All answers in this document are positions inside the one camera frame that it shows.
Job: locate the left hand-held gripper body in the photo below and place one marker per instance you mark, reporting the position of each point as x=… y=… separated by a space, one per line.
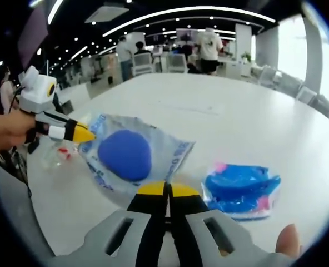
x=36 y=91

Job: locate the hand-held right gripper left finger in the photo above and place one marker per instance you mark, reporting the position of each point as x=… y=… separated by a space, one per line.
x=153 y=228

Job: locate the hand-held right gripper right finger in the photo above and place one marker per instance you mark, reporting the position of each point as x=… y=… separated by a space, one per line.
x=186 y=228

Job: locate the clear bottle with red label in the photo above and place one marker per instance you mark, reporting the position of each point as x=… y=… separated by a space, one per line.
x=56 y=154

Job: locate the clear packet with blue pad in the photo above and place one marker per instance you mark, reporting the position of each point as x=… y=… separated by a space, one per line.
x=125 y=158

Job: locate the blue plastic packet item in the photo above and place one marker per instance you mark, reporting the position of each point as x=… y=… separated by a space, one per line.
x=242 y=189

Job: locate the white tabletop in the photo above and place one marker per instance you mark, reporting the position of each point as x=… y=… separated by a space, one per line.
x=236 y=125

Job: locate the person's left hand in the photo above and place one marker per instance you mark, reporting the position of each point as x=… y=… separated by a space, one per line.
x=20 y=129

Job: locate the person's right hand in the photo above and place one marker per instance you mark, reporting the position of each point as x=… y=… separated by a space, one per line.
x=289 y=242

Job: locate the purple hanging panel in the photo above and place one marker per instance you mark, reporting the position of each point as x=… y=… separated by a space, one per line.
x=32 y=36

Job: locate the long ceiling light strip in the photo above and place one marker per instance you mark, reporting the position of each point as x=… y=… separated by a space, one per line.
x=54 y=9

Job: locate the white office chair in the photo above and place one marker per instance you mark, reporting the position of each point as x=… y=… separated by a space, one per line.
x=142 y=64
x=178 y=63

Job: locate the person's grey garment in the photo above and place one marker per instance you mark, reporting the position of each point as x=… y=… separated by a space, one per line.
x=14 y=222

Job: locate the ceiling air conditioner vent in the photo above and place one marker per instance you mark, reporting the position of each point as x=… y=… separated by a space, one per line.
x=106 y=11

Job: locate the curved ceiling light strip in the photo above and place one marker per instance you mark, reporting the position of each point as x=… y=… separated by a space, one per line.
x=181 y=11

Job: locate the potted green plant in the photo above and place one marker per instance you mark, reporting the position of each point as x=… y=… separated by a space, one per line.
x=245 y=57

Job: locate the narrow bright window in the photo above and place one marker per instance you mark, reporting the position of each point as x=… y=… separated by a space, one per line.
x=291 y=50

